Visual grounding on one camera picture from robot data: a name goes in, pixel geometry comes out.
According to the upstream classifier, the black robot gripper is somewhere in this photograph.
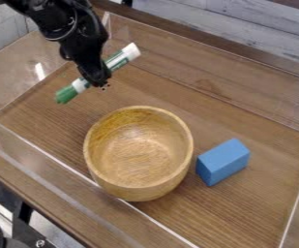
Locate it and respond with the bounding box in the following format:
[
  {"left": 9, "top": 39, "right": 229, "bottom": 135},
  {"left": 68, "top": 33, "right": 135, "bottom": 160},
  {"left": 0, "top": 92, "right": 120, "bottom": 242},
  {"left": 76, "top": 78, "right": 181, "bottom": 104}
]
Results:
[{"left": 29, "top": 0, "right": 112, "bottom": 89}]

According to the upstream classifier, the green Expo marker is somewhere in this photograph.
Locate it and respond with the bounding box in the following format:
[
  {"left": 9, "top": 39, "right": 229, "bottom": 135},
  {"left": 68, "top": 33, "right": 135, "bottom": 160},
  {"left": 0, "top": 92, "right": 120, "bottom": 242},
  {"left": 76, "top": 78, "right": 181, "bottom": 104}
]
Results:
[{"left": 55, "top": 43, "right": 141, "bottom": 104}]

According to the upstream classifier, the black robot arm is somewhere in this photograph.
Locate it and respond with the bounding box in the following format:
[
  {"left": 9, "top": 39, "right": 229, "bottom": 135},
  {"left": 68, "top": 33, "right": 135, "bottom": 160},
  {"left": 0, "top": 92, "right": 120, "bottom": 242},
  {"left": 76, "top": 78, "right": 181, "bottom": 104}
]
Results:
[{"left": 0, "top": 0, "right": 111, "bottom": 87}]

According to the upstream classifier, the brown wooden bowl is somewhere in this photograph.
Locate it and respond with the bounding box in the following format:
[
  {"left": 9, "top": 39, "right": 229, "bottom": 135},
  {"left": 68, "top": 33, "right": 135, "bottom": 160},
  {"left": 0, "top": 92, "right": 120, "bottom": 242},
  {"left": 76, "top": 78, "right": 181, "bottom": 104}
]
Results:
[{"left": 83, "top": 106, "right": 193, "bottom": 202}]

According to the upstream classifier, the blue foam block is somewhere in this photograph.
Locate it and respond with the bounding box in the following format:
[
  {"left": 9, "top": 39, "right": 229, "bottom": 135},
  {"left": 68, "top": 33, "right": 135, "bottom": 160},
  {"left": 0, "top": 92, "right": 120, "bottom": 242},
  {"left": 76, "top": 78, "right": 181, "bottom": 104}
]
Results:
[{"left": 194, "top": 139, "right": 249, "bottom": 186}]

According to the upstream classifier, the black table leg bracket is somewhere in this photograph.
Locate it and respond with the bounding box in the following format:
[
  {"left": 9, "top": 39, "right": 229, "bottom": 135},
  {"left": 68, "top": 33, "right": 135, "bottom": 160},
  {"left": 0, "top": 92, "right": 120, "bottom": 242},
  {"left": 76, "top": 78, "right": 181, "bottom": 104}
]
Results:
[{"left": 12, "top": 201, "right": 57, "bottom": 248}]

